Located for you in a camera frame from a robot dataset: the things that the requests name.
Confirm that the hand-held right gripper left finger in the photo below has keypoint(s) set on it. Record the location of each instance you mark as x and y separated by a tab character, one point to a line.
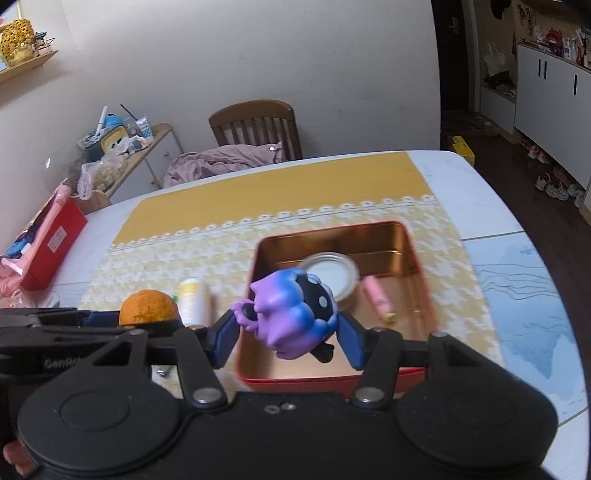
226	339

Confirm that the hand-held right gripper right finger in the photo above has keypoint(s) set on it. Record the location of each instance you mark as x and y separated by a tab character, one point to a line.
351	344

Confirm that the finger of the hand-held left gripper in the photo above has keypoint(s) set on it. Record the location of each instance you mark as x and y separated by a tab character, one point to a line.
101	318

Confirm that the white yellow-label bottle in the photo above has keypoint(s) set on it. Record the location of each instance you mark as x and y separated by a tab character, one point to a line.
196	302

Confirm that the orange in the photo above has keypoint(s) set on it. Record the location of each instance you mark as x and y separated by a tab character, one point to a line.
147	307

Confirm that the purple blue toy figure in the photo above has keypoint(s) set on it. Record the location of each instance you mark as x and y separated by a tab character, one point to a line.
277	318

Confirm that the red tin box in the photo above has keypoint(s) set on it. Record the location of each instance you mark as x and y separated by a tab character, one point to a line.
286	251

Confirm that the person's left hand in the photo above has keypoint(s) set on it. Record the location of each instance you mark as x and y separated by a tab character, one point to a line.
14	457

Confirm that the pink tube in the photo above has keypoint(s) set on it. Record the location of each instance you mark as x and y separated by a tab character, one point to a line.
376	295

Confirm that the round metal tin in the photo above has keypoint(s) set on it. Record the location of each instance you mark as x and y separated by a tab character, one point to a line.
334	274

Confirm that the small metal object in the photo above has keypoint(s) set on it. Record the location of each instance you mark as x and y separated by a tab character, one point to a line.
161	371

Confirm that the pink plastic item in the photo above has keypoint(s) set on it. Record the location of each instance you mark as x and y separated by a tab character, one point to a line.
39	226

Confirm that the clear plastic food bag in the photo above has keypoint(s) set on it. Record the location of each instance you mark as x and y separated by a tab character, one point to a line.
99	173

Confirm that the clear plastic cover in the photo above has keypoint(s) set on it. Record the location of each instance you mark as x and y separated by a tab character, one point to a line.
60	168

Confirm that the white wood-top side shelf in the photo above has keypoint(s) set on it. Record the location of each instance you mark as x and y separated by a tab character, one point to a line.
157	152

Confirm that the mauve cloth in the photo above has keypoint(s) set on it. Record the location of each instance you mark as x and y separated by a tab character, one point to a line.
217	159

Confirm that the blue yellow container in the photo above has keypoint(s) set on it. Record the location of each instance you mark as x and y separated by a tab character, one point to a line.
113	134

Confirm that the blue print cup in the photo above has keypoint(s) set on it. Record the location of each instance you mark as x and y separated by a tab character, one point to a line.
145	128

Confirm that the white tube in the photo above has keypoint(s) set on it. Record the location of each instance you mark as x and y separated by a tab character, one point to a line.
101	121

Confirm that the black stick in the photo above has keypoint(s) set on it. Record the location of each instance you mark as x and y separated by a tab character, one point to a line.
128	110

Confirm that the yellow box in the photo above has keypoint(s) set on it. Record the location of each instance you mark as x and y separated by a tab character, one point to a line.
463	150

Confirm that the brown wooden chair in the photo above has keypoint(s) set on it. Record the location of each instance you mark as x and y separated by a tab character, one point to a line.
254	110

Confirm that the row of shoes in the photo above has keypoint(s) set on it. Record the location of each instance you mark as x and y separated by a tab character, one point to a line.
554	187

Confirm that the low white bench shelf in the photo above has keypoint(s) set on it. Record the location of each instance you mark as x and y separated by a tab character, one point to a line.
498	108

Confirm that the yellow sunflower decoration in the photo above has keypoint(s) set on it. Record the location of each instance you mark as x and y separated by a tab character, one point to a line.
16	41

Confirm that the dark door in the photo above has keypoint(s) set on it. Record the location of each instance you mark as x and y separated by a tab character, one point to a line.
455	55

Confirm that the white cabinet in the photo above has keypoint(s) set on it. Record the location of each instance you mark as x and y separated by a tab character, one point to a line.
549	106

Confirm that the white tote bag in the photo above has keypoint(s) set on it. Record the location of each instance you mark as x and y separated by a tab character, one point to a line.
496	62

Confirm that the assorted cabinet-top clutter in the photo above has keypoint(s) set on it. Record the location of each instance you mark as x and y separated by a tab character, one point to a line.
561	44

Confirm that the wooden wall shelf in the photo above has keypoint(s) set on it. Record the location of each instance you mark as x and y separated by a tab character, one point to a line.
32	64

